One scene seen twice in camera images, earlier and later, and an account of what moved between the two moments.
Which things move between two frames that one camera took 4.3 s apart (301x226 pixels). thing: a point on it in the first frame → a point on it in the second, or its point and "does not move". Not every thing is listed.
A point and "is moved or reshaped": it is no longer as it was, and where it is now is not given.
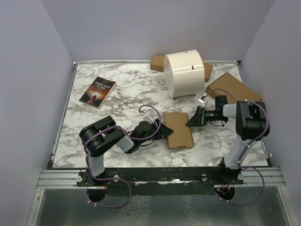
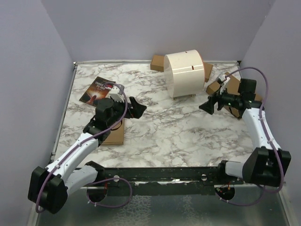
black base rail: x=159 y=181 does not move
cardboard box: x=181 y=137 is moved or reshaped
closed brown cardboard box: x=241 y=92 does not move
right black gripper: x=198 y=119 → x=209 y=106
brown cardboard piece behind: x=208 y=68 does not move
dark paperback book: x=98 y=92 does not move
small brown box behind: x=157 y=62 does not move
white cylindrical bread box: x=185 y=73 does not move
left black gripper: x=162 y=132 → x=137 y=111
